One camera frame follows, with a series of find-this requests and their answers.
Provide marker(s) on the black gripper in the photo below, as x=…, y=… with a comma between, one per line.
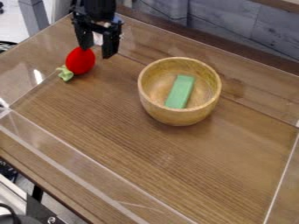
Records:
x=108, y=25

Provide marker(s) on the red plush strawberry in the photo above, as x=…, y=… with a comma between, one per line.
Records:
x=79, y=62

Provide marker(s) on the wooden bowl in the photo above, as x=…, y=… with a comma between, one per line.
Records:
x=155, y=82

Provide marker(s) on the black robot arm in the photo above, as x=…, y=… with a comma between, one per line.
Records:
x=93, y=16

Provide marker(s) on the green rectangular block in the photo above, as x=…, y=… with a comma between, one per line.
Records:
x=180, y=92

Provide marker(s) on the grey post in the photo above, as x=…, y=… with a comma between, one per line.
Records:
x=33, y=15

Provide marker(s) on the clear acrylic tray wall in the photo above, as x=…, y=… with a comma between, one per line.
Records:
x=79, y=137

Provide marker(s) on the black metal table bracket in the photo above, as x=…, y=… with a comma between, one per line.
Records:
x=37, y=211

